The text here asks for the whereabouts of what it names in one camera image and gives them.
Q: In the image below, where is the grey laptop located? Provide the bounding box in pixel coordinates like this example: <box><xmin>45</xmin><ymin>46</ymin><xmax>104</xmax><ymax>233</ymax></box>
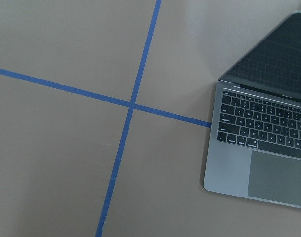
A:
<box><xmin>203</xmin><ymin>11</ymin><xmax>301</xmax><ymax>209</ymax></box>

